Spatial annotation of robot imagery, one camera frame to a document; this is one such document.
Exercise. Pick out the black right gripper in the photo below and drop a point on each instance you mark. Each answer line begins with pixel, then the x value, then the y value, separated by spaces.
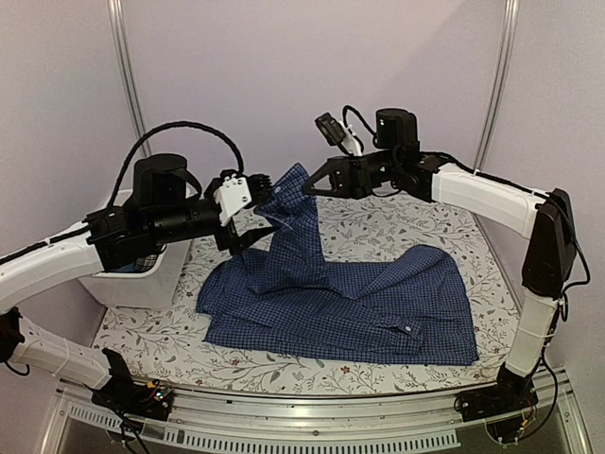
pixel 349 175

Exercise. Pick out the left aluminium frame post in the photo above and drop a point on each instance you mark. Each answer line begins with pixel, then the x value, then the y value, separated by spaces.
pixel 124 63

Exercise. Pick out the blue plaid button shirt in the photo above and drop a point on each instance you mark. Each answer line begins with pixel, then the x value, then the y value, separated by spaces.
pixel 290 300

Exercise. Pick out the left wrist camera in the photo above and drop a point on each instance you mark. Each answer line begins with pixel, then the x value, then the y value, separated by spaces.
pixel 160 181

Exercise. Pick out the aluminium frame post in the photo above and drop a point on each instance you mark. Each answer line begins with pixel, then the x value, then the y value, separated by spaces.
pixel 124 63
pixel 504 55

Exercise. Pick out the black white plaid garment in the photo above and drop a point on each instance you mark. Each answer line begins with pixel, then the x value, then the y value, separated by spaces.
pixel 144 264

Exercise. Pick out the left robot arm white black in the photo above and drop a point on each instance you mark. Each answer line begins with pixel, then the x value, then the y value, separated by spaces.
pixel 101 242

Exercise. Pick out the white plastic laundry bin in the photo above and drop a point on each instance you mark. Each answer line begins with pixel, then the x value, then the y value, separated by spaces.
pixel 153 289

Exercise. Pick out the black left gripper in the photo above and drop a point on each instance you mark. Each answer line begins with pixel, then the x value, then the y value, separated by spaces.
pixel 242 242

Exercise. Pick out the floral patterned table cloth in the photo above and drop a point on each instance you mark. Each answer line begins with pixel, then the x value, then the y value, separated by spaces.
pixel 170 344

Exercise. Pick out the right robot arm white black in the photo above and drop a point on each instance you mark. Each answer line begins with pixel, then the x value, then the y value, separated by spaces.
pixel 542 219

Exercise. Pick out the right aluminium frame post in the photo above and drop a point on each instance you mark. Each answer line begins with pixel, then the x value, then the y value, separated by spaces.
pixel 504 55

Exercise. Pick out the aluminium front rail base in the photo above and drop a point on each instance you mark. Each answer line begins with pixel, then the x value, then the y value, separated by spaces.
pixel 221 421

